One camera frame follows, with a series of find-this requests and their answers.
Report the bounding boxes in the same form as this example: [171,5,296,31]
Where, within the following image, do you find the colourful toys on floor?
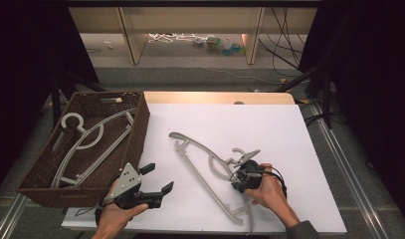
[192,35,247,57]

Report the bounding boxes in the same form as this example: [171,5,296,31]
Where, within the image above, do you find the brown woven basket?
[16,91,151,209]

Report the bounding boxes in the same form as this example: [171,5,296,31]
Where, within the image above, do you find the black cables on floor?
[257,5,307,69]

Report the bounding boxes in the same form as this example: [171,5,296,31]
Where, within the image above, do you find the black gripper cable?
[74,185,115,217]
[261,166,289,199]

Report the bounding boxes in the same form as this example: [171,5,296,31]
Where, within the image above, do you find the beige plastic clothes hanger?
[50,108,139,189]
[51,109,138,189]
[168,131,256,235]

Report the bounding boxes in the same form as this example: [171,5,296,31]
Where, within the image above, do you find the white cables on floor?
[147,32,208,45]

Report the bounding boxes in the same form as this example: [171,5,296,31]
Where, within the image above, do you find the black curtain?
[0,0,101,198]
[299,0,405,231]

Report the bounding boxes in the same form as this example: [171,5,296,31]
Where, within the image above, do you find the person's right hand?
[244,162,291,220]

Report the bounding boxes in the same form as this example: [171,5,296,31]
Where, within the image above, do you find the person's left hand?
[97,180,150,230]

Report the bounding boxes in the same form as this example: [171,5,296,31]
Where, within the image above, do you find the white table mat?
[61,103,347,234]

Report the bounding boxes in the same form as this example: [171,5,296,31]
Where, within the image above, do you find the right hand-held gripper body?
[230,148,268,192]

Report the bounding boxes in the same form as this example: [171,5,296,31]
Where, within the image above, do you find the beige desk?
[69,5,318,66]

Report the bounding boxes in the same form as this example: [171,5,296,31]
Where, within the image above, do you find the black stand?
[275,64,334,129]
[50,68,108,125]

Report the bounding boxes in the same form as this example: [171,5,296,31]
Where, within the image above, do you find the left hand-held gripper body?
[102,161,165,211]

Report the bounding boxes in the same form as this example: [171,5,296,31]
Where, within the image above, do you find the aluminium floor rail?
[312,102,387,239]
[0,193,29,239]

